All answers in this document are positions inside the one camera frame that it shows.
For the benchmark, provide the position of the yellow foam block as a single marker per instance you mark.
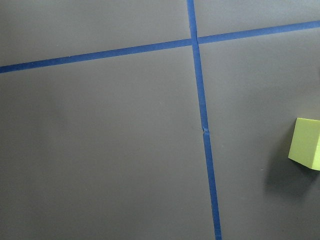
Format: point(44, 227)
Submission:
point(305, 144)

